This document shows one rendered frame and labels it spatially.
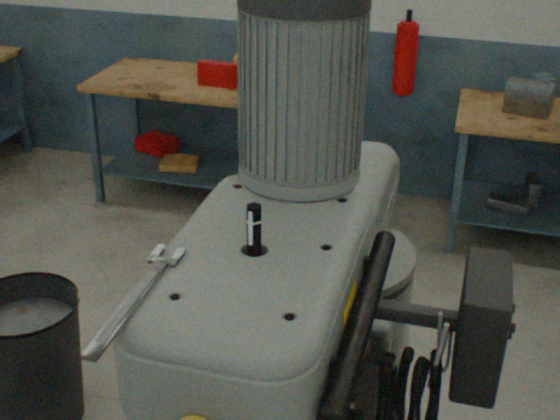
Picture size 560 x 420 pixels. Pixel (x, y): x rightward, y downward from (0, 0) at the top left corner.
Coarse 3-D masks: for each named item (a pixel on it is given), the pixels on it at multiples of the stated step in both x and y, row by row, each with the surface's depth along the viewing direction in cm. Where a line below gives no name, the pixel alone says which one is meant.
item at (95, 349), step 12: (156, 252) 97; (180, 252) 97; (156, 264) 94; (168, 264) 94; (144, 276) 91; (156, 276) 91; (132, 288) 89; (144, 288) 89; (132, 300) 87; (120, 312) 84; (132, 312) 85; (108, 324) 82; (120, 324) 82; (96, 336) 80; (108, 336) 80; (96, 348) 78; (84, 360) 78; (96, 360) 77
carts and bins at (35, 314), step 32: (0, 288) 323; (32, 288) 330; (64, 288) 326; (0, 320) 315; (32, 320) 315; (64, 320) 297; (0, 352) 291; (32, 352) 293; (64, 352) 305; (0, 384) 302; (32, 384) 301; (64, 384) 312; (0, 416) 316; (32, 416) 310; (64, 416) 319
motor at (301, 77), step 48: (240, 0) 104; (288, 0) 98; (336, 0) 98; (240, 48) 108; (288, 48) 101; (336, 48) 102; (240, 96) 111; (288, 96) 105; (336, 96) 106; (240, 144) 115; (288, 144) 108; (336, 144) 109; (288, 192) 111; (336, 192) 113
